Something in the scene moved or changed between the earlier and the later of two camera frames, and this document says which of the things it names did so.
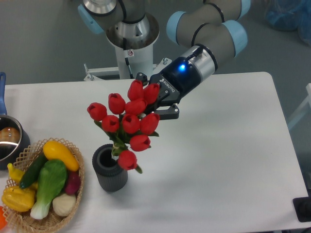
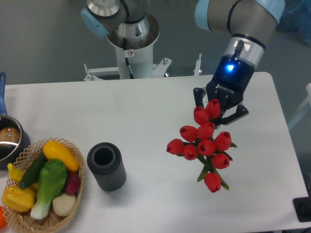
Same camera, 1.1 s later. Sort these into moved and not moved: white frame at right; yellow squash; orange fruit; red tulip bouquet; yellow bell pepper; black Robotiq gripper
Moved: red tulip bouquet; black Robotiq gripper
Not moved: yellow squash; yellow bell pepper; white frame at right; orange fruit
